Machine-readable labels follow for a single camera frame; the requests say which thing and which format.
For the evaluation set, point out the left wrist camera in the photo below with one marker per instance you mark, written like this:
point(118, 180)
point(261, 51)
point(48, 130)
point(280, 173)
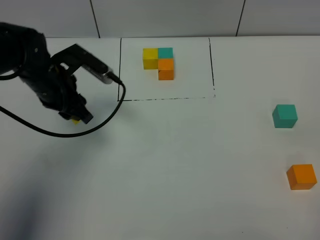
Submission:
point(76, 57)

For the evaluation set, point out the teal template cube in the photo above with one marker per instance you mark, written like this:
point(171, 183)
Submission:
point(165, 53)

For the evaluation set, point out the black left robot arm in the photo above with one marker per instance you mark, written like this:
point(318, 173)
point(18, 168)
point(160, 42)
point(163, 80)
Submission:
point(24, 54)

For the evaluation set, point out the loose orange cube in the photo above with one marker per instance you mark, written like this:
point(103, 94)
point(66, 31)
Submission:
point(301, 177)

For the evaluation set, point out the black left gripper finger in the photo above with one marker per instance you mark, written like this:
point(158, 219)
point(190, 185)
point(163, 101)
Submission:
point(82, 114)
point(66, 114)

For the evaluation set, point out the orange template cube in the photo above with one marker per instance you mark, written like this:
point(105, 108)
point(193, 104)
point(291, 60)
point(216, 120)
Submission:
point(166, 69)

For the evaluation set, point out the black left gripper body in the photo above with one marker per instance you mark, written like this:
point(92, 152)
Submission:
point(54, 85)

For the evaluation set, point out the yellow template cube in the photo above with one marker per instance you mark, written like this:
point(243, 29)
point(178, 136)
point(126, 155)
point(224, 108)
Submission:
point(150, 58)

